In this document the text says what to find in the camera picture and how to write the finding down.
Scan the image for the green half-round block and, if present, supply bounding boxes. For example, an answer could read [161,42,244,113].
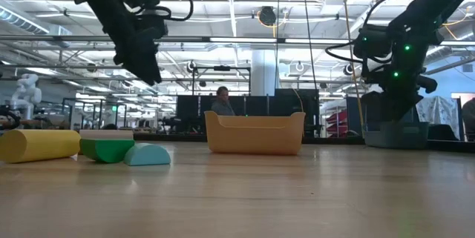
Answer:
[79,138,136,164]

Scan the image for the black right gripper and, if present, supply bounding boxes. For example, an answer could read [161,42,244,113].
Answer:
[381,76,438,122]

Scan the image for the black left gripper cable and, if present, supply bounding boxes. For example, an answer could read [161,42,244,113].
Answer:
[152,0,195,23]

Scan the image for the red tool cart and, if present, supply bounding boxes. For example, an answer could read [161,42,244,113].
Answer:
[325,108,347,138]

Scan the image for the black camera rig frame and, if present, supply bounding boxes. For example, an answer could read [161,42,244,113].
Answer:
[191,65,252,96]

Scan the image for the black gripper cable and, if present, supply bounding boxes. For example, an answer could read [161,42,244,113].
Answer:
[325,40,363,65]
[152,0,195,23]

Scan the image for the long yellow cable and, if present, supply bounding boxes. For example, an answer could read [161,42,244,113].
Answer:
[339,0,364,130]

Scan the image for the white pillar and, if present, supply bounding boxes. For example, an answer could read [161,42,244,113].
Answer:
[251,48,278,97]

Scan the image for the white patterned cloth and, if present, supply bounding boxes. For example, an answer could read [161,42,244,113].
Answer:
[414,95,462,139]

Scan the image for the light blue half-round block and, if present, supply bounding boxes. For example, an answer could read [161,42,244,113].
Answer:
[123,142,172,167]

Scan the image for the tall black box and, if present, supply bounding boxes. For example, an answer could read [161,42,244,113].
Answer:
[274,88,320,138]

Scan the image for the white humanoid robot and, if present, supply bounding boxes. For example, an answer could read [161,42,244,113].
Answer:
[10,73,43,121]

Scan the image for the long yellow cylinder block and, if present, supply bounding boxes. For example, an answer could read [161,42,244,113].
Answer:
[0,129,82,164]

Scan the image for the person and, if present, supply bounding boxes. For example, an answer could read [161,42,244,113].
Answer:
[209,85,236,116]

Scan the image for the dark grey bin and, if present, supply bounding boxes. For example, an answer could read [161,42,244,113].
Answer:
[361,120,429,151]

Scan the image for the long plain wood cylinder block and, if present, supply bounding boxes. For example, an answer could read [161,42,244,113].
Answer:
[79,129,135,141]

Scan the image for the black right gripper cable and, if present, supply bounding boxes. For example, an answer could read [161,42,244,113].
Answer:
[325,40,363,65]

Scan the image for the long black cable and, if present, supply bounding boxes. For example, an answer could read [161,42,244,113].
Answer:
[300,0,318,93]

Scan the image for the black partition panels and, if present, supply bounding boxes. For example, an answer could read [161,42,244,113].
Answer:
[175,94,276,137]
[347,96,417,135]

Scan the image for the yellow plastic bin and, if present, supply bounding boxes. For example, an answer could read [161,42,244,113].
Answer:
[204,110,307,156]

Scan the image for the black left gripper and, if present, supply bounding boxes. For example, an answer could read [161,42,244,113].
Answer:
[105,11,168,86]

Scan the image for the black aluminium table frame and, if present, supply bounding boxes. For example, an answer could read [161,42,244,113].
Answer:
[133,132,475,154]

